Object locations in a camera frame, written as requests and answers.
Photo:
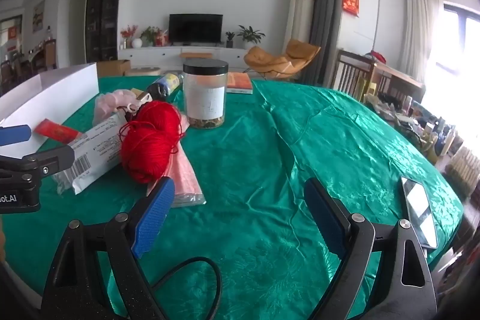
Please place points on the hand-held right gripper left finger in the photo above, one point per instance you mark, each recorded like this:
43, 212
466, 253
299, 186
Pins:
153, 218

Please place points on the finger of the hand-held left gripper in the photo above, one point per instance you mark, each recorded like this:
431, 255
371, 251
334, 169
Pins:
15, 135
52, 159

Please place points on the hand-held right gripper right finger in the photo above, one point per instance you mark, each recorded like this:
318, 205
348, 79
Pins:
324, 218

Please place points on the red foil packet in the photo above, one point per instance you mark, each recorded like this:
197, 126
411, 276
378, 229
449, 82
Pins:
56, 131

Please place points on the cotton swab packet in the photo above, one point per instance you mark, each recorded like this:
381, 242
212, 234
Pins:
93, 151

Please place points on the white cardboard box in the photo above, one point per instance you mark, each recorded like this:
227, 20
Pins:
45, 95

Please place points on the pink cloth packet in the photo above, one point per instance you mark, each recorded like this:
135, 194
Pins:
185, 177

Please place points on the pink plush scrunchie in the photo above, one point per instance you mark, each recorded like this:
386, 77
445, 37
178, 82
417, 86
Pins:
107, 104

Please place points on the red yarn ball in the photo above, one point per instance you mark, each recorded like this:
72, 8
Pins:
150, 140

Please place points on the blue yellow roll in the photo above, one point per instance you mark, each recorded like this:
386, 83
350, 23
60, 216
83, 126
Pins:
163, 85

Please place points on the wooden dining set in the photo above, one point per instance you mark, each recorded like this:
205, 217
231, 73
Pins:
30, 61

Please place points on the green tablecloth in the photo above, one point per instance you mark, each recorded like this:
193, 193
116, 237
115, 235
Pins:
262, 173

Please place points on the smartphone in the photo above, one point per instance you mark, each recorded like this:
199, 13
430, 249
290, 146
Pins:
420, 209

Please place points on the brown cardboard box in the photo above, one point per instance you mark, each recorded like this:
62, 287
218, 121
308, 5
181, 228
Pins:
112, 68

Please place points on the oval wooden board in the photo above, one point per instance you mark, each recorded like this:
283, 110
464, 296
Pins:
142, 71

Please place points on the clear jar black lid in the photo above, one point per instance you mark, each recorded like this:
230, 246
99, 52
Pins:
204, 98

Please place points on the clutter of small items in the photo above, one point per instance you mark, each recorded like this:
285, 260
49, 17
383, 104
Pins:
416, 117

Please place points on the white round vase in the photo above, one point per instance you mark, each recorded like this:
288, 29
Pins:
137, 42

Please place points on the red flower bouquet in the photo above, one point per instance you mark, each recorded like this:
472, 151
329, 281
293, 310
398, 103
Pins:
127, 33

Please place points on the white television cabinet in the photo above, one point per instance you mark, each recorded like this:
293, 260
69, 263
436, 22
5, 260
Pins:
157, 55

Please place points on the wooden slatted chair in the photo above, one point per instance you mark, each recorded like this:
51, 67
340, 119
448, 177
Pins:
350, 70

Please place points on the bushy green potted plant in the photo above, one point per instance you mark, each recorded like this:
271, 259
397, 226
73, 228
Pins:
150, 35

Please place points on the dark glass display cabinet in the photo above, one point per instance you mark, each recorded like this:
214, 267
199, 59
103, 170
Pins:
105, 5

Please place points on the wooden side table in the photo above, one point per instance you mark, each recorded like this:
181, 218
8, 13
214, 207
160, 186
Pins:
397, 76

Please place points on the orange book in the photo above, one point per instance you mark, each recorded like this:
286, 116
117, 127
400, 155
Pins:
240, 82

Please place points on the red gift box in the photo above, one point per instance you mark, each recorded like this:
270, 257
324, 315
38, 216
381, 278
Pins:
161, 39

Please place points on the orange lounge chair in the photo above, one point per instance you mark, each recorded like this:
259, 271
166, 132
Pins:
277, 59

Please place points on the wooden bench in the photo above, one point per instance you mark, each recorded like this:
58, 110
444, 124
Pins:
195, 55

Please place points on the black television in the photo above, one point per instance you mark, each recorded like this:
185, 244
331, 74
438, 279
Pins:
195, 28

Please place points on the small dark potted plant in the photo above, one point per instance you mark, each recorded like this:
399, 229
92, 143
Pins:
230, 39

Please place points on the large leafy potted plant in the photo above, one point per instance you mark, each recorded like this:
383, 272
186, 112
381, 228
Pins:
250, 35

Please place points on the grey curtain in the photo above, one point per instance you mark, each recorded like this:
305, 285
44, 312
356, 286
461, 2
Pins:
322, 12

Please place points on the covered standing air conditioner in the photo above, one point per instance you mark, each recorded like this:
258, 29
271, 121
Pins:
298, 12

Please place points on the wall painting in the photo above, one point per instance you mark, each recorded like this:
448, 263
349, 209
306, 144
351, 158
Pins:
38, 16

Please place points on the red wall hanging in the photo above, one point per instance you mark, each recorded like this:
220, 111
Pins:
350, 1

